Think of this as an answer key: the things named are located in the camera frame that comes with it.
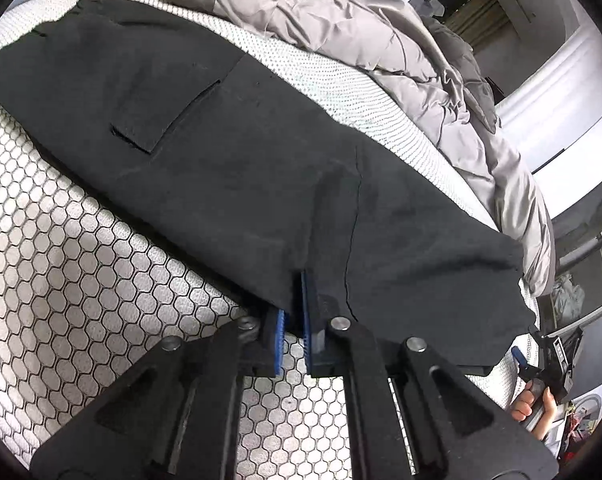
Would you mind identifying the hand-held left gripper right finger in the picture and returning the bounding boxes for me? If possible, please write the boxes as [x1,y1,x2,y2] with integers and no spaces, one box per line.
[294,271,560,480]

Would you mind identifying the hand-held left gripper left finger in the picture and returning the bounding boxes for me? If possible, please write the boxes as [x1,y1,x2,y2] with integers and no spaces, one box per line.
[28,309,288,480]

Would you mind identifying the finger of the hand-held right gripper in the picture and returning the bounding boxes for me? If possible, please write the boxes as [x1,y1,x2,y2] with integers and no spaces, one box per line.
[512,345,538,380]

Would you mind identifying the black pants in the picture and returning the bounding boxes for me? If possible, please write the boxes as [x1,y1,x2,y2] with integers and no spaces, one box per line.
[0,0,538,377]

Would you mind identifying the person's right hand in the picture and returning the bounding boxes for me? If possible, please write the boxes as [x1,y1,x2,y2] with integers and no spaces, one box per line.
[510,389,556,426]

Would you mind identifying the colourful clutter pile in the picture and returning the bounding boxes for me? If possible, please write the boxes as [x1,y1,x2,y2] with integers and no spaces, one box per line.
[563,394,602,443]

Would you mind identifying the grey shelf unit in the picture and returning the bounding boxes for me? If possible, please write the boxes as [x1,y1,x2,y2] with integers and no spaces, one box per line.
[548,167,602,341]

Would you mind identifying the white patterned mattress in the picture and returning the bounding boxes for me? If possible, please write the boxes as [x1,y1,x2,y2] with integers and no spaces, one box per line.
[0,0,539,480]

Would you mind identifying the white wardrobe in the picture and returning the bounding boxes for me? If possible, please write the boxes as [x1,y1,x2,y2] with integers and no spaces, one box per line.
[491,0,602,176]

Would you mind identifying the grey duvet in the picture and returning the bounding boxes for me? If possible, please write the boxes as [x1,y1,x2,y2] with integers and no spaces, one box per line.
[116,0,554,297]

